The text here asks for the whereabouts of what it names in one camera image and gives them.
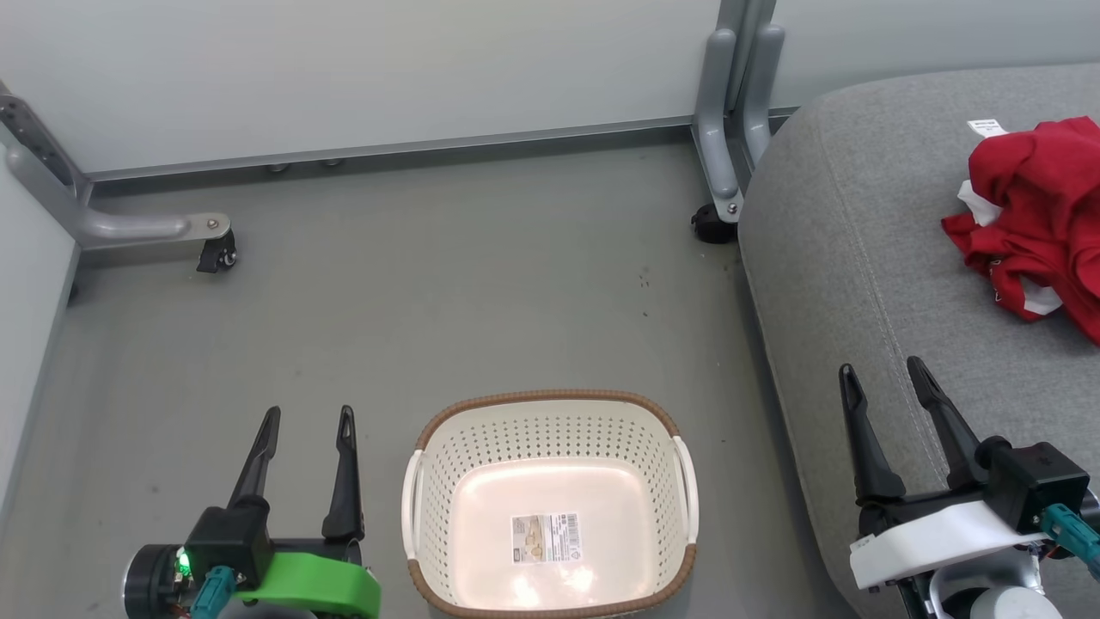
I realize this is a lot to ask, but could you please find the narrow white partition panel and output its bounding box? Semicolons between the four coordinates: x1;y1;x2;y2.
0;142;83;525

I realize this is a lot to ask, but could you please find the wide white partition panel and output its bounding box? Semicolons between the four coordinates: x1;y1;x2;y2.
0;0;723;181

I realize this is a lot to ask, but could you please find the long grey metal partition leg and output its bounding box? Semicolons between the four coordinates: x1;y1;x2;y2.
0;82;233;259

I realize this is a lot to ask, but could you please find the red and white garment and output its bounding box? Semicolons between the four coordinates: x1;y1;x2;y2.
941;116;1100;346

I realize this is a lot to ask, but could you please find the teal cable connector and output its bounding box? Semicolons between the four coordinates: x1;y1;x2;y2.
1042;504;1100;579
189;565;238;619

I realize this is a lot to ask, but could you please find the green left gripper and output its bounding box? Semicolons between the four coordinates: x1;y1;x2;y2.
227;405;382;619

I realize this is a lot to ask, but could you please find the grey fabric sofa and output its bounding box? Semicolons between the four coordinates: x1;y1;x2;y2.
737;62;1100;619

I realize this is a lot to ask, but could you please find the printed product label sticker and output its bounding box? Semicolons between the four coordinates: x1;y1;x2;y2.
510;512;583;566

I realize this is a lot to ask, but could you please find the black caster wheel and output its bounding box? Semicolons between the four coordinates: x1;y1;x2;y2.
196;230;238;274
692;204;738;245

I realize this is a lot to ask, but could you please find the grey metal partition post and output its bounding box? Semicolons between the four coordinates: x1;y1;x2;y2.
692;0;742;226
737;0;785;166

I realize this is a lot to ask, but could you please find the white perforated laundry basket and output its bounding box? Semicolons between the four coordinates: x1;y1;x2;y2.
401;389;700;619

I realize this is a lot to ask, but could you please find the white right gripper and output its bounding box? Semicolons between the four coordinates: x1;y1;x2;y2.
839;356;1046;591

